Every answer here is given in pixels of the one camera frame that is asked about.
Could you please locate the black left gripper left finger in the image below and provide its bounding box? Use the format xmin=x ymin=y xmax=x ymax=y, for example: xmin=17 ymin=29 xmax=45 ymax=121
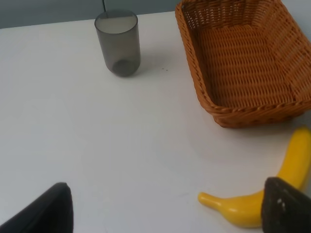
xmin=0 ymin=183 xmax=74 ymax=233

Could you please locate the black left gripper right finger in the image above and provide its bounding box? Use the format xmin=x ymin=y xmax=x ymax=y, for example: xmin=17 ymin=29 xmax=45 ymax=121
xmin=261 ymin=177 xmax=311 ymax=233

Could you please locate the brown wicker basket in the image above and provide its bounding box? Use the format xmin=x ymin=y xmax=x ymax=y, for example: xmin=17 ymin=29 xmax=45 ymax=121
xmin=175 ymin=0 xmax=311 ymax=128

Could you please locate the yellow plastic banana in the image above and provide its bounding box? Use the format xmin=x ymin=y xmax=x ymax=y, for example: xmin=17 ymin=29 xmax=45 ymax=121
xmin=198 ymin=126 xmax=311 ymax=228

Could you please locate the grey translucent plastic cup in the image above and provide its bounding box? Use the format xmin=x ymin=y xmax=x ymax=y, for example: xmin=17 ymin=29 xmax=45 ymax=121
xmin=94 ymin=9 xmax=141 ymax=77

